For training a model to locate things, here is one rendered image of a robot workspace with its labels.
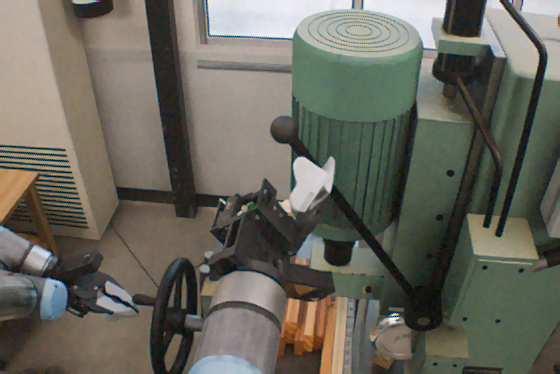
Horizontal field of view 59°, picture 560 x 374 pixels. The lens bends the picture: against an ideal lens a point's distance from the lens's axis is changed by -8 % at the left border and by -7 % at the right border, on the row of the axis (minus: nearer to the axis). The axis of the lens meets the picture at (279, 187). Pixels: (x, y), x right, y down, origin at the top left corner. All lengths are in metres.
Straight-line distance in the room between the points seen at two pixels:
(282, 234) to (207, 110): 1.79
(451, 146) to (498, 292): 0.21
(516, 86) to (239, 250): 0.37
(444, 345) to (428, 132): 0.35
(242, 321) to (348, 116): 0.31
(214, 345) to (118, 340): 1.77
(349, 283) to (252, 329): 0.50
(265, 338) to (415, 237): 0.41
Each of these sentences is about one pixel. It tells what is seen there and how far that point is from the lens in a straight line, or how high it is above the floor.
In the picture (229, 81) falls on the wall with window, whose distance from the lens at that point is 2.25.
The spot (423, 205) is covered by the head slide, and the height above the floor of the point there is 1.27.
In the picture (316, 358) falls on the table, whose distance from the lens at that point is 1.04.
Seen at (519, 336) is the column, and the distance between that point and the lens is 1.00.
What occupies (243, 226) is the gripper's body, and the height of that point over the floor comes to 1.40.
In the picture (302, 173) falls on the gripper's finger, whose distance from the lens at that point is 0.63.
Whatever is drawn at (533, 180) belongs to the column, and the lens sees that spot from 0.75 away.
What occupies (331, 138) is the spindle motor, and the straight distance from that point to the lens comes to 0.71.
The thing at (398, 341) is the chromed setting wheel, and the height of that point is 1.03.
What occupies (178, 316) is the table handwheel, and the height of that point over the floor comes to 0.84.
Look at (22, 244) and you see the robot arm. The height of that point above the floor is 1.05.
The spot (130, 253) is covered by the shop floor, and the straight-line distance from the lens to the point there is 2.55.
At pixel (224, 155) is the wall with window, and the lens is 2.46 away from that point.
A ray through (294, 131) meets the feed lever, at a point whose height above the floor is 1.44.
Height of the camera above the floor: 1.78
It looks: 39 degrees down
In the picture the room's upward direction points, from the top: straight up
